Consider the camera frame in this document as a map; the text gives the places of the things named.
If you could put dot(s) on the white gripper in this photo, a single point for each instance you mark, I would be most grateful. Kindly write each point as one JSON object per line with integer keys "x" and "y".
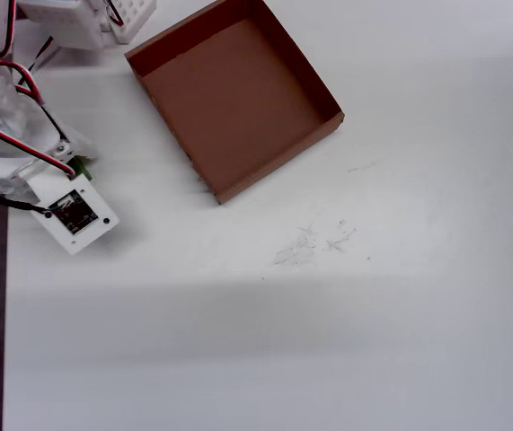
{"x": 73, "y": 150}

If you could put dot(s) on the green cube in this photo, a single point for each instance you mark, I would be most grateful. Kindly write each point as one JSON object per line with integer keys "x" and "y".
{"x": 81, "y": 168}

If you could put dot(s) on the brown cardboard box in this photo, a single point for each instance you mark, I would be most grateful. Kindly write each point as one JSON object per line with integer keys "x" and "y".
{"x": 238, "y": 112}

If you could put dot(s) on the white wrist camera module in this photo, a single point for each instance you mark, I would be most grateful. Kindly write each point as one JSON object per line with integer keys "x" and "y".
{"x": 74, "y": 215}

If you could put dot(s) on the white grid base plate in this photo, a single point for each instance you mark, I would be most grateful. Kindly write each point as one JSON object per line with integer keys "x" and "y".
{"x": 130, "y": 18}

